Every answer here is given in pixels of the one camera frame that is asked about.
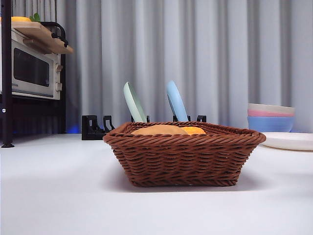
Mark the tan potato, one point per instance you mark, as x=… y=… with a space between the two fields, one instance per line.
x=159 y=129

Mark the orange plastic corn cob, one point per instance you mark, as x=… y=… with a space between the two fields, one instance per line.
x=195 y=130

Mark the brown wicker basket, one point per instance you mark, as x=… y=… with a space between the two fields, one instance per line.
x=183 y=159

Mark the pale blue plate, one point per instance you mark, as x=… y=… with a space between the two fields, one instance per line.
x=176 y=102

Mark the pale green plate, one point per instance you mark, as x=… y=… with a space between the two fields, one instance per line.
x=133 y=105

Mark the black dish rack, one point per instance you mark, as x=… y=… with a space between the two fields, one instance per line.
x=90 y=132

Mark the grey curtain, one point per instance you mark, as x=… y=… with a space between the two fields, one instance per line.
x=220 y=49

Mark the pink bowl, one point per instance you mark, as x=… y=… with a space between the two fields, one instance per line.
x=269 y=114

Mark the blue bowl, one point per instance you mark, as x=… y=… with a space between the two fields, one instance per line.
x=269 y=123

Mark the cream bowl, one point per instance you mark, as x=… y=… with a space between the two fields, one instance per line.
x=269 y=107

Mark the white toaster oven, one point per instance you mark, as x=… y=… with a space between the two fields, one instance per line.
x=33 y=68

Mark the white flat plate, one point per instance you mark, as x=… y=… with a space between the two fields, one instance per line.
x=288 y=140

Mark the wooden cutting board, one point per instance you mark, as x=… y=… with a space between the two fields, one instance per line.
x=38 y=33

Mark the green leaves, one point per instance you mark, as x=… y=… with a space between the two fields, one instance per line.
x=35 y=17

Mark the yellow fruit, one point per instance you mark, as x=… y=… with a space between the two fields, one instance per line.
x=20 y=19

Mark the black metal shelf frame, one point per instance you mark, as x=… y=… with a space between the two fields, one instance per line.
x=6 y=73

